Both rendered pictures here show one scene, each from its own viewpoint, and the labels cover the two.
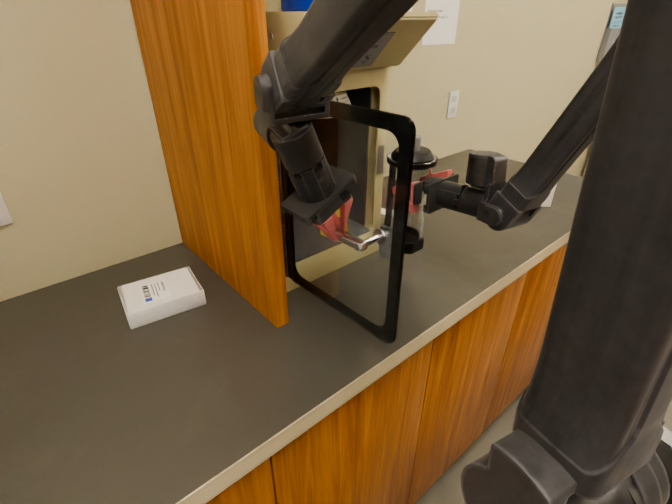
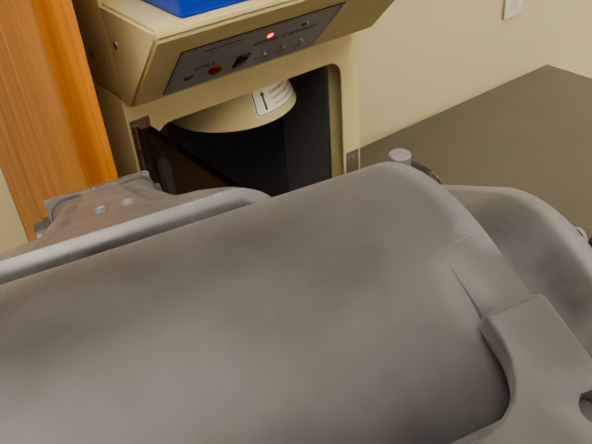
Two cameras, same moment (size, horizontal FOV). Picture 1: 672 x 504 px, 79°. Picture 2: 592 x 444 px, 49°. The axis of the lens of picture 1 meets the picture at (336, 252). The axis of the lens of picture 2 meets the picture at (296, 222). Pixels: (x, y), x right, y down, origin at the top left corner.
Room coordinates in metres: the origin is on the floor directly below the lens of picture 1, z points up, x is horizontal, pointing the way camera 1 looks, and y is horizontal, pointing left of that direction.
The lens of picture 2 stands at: (0.17, -0.12, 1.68)
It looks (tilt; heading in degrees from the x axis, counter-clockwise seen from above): 35 degrees down; 7
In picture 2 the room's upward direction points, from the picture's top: 5 degrees counter-clockwise
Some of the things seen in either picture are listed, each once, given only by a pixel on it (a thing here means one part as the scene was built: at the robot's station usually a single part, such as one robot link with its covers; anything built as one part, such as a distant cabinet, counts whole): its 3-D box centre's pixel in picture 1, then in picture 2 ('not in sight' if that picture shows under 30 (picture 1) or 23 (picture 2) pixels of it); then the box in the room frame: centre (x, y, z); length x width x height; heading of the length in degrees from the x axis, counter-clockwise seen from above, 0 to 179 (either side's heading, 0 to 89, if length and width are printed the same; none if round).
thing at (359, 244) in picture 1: (353, 234); not in sight; (0.58, -0.03, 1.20); 0.10 x 0.05 x 0.03; 43
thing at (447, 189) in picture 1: (451, 195); not in sight; (0.80, -0.24, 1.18); 0.10 x 0.07 x 0.07; 131
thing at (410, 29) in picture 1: (356, 43); (277, 25); (0.83, -0.04, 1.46); 0.32 x 0.11 x 0.10; 131
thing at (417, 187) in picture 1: (414, 192); not in sight; (0.83, -0.17, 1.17); 0.09 x 0.07 x 0.07; 41
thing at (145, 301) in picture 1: (162, 295); not in sight; (0.74, 0.39, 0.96); 0.16 x 0.12 x 0.04; 123
